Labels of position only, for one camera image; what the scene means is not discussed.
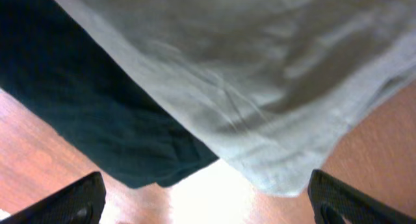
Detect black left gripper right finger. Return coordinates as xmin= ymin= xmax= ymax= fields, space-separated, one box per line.
xmin=307 ymin=169 xmax=415 ymax=224

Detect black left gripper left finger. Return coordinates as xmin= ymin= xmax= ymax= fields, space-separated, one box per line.
xmin=1 ymin=171 xmax=106 ymax=224

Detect khaki green shorts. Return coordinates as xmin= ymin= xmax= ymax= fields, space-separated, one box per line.
xmin=55 ymin=0 xmax=415 ymax=197

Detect folded black shorts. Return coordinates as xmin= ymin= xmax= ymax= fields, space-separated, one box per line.
xmin=1 ymin=0 xmax=217 ymax=188

